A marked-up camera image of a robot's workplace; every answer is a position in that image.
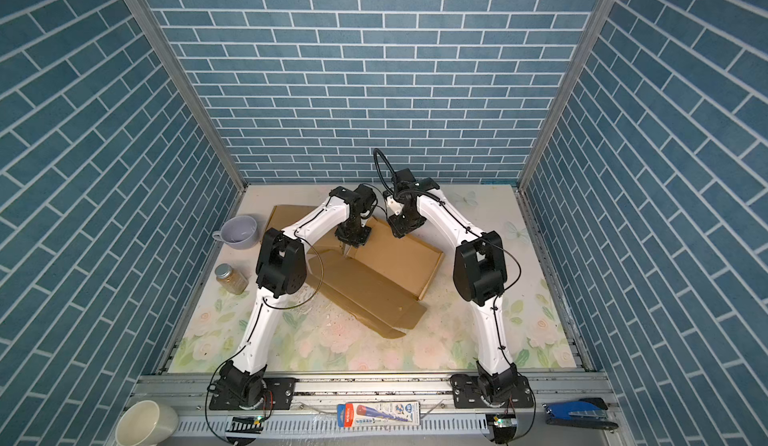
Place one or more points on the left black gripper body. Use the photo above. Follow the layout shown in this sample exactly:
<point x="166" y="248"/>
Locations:
<point x="353" y="232"/>

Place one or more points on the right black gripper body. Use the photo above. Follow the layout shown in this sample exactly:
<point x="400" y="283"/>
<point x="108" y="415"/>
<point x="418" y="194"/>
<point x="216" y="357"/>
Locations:
<point x="404" y="223"/>

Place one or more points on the brown cardboard box stack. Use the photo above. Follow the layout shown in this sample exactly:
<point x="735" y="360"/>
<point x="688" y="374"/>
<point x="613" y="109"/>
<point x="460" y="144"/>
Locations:
<point x="382" y="283"/>

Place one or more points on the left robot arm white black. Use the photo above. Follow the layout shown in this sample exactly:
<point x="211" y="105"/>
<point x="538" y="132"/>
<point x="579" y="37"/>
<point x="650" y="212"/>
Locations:
<point x="280" y="272"/>

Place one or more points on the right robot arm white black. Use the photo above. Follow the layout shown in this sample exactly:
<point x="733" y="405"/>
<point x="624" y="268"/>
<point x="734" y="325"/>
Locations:
<point x="479" y="276"/>

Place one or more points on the lavender mug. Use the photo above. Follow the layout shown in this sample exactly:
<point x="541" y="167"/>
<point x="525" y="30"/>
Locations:
<point x="239" y="233"/>

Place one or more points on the small jar with lid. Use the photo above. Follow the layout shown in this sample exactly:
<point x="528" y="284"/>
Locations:
<point x="232" y="280"/>

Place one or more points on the toothpaste package red blue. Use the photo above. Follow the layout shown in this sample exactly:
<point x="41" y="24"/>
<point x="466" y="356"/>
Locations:
<point x="375" y="414"/>

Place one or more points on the left controller board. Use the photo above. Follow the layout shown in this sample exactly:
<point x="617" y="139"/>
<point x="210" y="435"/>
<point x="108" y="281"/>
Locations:
<point x="244" y="430"/>

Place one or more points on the controller board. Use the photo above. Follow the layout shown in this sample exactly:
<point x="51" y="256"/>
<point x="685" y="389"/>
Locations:
<point x="502" y="427"/>
<point x="244" y="430"/>

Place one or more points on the right controller board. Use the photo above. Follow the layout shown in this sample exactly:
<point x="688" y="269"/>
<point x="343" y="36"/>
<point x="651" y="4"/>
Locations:
<point x="502" y="427"/>

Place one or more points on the blue stapler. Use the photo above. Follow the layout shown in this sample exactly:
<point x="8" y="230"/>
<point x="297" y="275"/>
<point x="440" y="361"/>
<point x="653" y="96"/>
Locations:
<point x="585" y="413"/>

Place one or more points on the white bowl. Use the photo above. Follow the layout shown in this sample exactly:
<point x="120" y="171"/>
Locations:
<point x="146" y="423"/>

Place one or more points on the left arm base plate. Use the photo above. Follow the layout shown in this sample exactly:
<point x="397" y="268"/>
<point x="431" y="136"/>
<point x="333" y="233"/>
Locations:
<point x="282" y="393"/>

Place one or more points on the aluminium rail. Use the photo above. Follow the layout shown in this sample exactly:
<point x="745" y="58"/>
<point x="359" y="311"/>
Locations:
<point x="312" y="415"/>

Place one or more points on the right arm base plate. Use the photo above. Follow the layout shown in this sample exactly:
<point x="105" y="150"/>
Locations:
<point x="467" y="393"/>

